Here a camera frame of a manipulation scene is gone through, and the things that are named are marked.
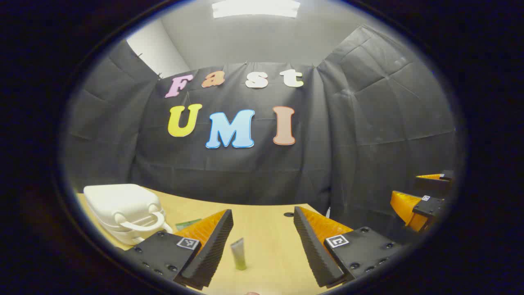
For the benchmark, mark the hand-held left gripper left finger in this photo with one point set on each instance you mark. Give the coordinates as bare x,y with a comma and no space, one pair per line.
213,254

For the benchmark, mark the black backdrop cloth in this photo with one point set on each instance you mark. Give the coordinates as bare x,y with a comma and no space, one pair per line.
368,123

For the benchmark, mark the green skincare sachet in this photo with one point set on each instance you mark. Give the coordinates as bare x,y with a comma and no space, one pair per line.
189,224

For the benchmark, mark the ceiling light panel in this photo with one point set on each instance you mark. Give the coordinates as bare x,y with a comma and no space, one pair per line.
256,8

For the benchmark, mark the white suitcase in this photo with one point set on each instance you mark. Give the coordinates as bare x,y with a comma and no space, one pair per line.
118,200

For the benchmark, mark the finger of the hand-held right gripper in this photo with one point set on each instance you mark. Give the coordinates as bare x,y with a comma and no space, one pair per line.
428,207
434,183

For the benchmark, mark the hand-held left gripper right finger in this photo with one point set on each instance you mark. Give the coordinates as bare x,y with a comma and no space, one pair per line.
315,254

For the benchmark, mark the green and white cream tube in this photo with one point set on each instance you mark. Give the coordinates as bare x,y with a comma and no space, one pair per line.
238,256

